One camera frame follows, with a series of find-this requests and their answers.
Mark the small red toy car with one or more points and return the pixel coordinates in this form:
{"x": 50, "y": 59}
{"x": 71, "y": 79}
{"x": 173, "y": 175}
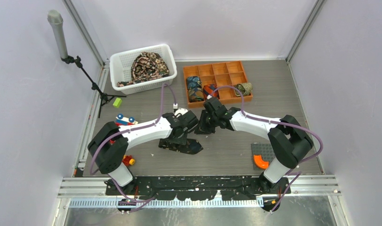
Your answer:
{"x": 128, "y": 160}

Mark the orange curved toy piece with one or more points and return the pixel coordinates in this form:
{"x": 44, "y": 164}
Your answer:
{"x": 259, "y": 162}

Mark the black gold floral tie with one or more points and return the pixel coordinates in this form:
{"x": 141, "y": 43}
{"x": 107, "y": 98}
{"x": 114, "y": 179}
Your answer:
{"x": 192, "y": 147}

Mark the pile of floral ties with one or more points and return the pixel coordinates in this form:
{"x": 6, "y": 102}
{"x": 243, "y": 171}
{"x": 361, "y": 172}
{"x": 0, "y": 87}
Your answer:
{"x": 146, "y": 67}

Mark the grey studded baseplate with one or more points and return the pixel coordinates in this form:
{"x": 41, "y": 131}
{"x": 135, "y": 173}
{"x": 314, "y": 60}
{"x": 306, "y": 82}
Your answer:
{"x": 263, "y": 149}

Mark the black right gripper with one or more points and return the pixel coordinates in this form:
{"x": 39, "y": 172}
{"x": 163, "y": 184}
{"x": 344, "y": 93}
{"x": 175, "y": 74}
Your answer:
{"x": 203, "y": 128}

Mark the teal navy rolled tie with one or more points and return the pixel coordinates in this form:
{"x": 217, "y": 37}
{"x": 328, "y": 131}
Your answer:
{"x": 193, "y": 82}

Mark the red white toy block truck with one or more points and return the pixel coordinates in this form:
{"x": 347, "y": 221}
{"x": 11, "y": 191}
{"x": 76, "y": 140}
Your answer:
{"x": 124, "y": 121}

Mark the black microphone tripod stand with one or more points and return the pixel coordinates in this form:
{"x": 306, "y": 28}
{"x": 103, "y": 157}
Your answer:
{"x": 104, "y": 97}

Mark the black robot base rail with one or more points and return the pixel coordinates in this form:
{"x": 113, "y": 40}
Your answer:
{"x": 198, "y": 188}

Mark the green patterned rolled tie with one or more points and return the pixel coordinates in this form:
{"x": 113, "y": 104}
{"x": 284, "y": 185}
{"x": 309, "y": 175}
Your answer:
{"x": 245, "y": 89}

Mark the green toy block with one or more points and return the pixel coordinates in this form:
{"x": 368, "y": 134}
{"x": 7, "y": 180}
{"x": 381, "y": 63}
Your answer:
{"x": 117, "y": 102}

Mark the orange navy striped rolled tie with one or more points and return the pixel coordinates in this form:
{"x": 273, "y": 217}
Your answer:
{"x": 208, "y": 90}

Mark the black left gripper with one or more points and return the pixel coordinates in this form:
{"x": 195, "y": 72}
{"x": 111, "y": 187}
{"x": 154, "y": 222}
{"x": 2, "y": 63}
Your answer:
{"x": 182, "y": 141}

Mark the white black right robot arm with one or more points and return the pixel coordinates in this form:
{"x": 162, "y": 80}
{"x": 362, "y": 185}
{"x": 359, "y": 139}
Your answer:
{"x": 289, "y": 141}

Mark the navy floral rolled tie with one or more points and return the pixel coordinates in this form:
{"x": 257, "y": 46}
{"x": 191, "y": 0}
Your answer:
{"x": 195, "y": 94}

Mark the orange wooden divided tray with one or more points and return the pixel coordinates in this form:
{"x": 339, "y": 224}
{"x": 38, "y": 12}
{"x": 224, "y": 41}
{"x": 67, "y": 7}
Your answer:
{"x": 222, "y": 74}

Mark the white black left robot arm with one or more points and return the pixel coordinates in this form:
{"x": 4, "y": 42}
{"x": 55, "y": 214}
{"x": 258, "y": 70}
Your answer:
{"x": 110, "y": 144}

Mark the white plastic basket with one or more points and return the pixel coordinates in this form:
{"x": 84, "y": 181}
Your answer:
{"x": 121, "y": 63}

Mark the grey microphone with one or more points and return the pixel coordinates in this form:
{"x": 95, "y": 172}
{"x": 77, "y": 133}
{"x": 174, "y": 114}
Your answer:
{"x": 56, "y": 21}

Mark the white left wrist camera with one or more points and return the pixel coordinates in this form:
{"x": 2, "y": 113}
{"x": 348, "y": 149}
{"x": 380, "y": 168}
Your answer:
{"x": 179, "y": 111}

